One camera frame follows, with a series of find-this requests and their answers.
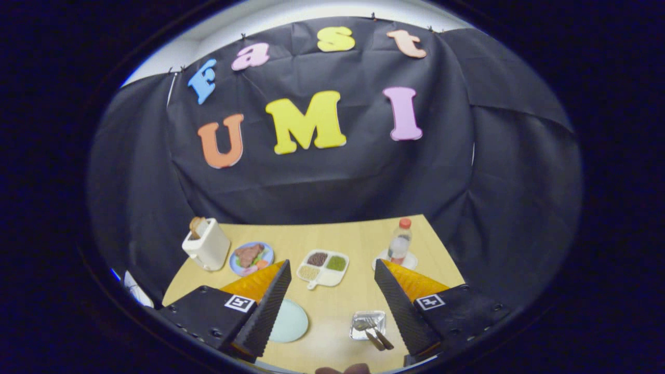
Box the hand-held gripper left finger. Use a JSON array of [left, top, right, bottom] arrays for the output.
[[156, 260, 292, 363]]

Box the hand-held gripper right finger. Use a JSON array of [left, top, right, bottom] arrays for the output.
[[374, 259, 512, 367]]

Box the wooden-handled metal fork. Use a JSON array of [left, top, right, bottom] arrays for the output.
[[364, 317, 394, 350]]

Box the wooden-handled metal spoon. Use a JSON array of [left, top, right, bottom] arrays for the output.
[[353, 319, 386, 351]]

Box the mint green plate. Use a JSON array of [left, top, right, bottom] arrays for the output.
[[269, 299, 309, 343]]

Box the white square coaster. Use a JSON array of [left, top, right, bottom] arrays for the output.
[[372, 249, 418, 272]]

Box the brown meat slice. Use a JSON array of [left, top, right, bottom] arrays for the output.
[[235, 244, 264, 268]]

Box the blue plate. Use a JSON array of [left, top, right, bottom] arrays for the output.
[[229, 242, 275, 277]]

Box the clear bottle with red cap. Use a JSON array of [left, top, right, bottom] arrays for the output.
[[387, 218, 413, 265]]

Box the white divided bean tray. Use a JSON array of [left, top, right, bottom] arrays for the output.
[[297, 249, 350, 290]]

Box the white toaster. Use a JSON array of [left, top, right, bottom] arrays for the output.
[[182, 218, 231, 272]]

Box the metal wire basket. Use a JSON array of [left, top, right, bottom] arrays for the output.
[[349, 311, 387, 341]]

